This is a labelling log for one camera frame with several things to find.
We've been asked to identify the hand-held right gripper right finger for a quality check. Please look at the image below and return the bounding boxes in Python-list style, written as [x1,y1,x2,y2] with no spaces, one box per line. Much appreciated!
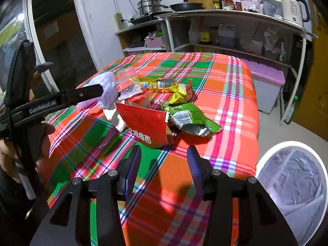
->
[187,145,299,246]

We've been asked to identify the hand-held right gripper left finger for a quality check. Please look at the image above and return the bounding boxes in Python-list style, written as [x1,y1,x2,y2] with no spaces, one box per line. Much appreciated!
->
[30,145,142,246]

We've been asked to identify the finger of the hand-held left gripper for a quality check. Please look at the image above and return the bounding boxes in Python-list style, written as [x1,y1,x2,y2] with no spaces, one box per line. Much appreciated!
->
[60,84,103,105]

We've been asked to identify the white tissue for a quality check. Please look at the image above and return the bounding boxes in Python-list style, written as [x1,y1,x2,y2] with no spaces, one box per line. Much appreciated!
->
[77,72,120,109]

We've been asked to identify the clear plastic bag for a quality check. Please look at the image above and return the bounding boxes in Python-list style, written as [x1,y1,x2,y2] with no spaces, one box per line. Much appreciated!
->
[116,67,142,100]

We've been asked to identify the red noodle packet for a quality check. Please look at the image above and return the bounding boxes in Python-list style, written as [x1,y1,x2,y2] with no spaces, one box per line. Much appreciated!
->
[114,100,171,149]

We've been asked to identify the green snack packet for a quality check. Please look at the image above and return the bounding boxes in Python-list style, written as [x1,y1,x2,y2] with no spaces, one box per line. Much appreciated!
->
[159,101,222,137]

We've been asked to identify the white round bin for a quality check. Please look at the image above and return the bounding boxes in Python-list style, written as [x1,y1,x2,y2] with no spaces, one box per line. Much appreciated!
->
[255,140,328,246]

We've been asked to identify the person's left hand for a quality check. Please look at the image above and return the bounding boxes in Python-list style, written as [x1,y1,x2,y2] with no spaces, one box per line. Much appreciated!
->
[0,124,55,183]

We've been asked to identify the small white shelf unit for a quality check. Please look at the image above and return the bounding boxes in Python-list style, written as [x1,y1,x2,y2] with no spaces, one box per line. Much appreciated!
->
[115,19,170,57]

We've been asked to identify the yellow power strip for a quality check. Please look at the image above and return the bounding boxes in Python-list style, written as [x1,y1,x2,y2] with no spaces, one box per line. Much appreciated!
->
[114,12,125,30]

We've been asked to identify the yellow snack wrapper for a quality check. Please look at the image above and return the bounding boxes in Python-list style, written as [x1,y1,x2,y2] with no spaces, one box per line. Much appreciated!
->
[136,77,194,105]

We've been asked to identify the pink basket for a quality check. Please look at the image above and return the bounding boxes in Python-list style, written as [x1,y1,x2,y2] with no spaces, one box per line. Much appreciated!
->
[144,34,167,49]

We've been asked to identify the plaid tablecloth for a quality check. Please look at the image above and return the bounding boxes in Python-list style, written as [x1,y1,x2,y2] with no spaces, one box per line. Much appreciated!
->
[41,52,259,246]

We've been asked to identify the black induction cooker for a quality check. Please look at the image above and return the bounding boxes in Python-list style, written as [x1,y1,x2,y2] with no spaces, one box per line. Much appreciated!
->
[120,11,172,25]

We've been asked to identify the translucent bin liner bag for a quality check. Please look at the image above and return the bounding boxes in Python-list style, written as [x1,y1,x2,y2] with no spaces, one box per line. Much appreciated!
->
[257,149,328,246]

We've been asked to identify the storage box with purple lid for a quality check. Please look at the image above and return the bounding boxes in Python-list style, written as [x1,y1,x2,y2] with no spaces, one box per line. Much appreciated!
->
[243,59,286,114]

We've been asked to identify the steel steamer pot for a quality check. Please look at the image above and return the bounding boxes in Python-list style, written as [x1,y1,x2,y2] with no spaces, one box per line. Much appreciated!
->
[137,0,170,14]

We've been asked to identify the green plastic bottle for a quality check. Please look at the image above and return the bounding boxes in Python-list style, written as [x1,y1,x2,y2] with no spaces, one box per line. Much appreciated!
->
[283,96,300,125]

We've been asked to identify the white plastic bottle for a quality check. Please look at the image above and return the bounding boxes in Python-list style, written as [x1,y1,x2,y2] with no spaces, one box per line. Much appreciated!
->
[188,22,200,44]

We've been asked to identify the yellow-label bottle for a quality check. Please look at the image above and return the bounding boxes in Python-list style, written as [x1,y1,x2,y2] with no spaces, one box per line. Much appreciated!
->
[199,24,212,44]

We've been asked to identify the black frying pan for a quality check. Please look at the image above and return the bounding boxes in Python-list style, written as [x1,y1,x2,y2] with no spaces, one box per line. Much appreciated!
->
[169,0,204,12]

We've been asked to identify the plastic jug with dark liquid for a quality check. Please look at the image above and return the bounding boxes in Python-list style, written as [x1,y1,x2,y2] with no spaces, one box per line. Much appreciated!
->
[218,24,236,48]

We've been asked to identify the pink plastic container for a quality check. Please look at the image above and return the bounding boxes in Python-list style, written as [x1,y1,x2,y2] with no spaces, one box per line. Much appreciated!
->
[250,38,264,54]

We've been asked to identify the yellow wooden door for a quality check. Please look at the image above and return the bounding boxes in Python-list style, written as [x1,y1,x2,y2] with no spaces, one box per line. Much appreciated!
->
[292,2,328,144]

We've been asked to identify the white plastic bag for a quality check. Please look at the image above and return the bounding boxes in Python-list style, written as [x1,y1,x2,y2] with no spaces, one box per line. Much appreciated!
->
[264,29,281,52]

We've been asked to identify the white kitchen shelf unit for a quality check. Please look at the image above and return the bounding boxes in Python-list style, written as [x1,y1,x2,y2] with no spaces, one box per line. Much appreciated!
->
[156,9,319,125]

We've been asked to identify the pink utensil holder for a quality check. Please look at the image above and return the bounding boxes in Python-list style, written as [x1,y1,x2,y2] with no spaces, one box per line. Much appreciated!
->
[241,0,262,13]

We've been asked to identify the clear plastic container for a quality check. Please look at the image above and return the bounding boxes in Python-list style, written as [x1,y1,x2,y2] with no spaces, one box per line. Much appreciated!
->
[260,0,284,18]

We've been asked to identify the white electric kettle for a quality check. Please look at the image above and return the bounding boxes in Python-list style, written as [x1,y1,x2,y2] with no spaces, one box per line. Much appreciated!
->
[278,0,311,27]

